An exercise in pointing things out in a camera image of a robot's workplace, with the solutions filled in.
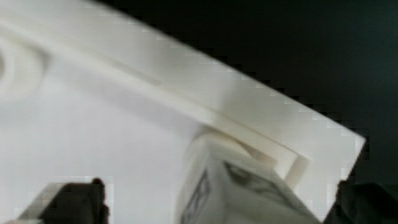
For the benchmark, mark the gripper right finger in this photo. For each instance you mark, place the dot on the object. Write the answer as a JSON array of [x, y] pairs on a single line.
[[367, 204]]

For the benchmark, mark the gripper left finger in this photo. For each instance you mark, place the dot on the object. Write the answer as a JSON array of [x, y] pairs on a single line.
[[70, 204]]

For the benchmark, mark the white table leg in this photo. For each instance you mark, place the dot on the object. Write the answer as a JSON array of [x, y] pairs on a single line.
[[234, 191]]

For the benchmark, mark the white square table top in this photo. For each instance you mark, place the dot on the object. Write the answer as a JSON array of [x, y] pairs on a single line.
[[113, 95]]

